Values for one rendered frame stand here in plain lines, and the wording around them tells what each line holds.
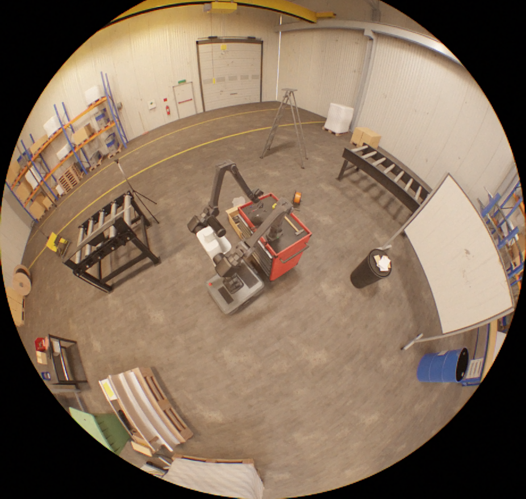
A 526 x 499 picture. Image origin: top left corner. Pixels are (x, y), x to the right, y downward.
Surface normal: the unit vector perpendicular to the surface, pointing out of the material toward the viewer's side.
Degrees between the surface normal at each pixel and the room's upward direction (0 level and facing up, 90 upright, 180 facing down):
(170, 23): 90
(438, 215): 90
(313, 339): 0
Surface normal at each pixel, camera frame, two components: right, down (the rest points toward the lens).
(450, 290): -0.99, 0.12
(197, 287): 0.02, -0.55
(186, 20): 0.55, 0.70
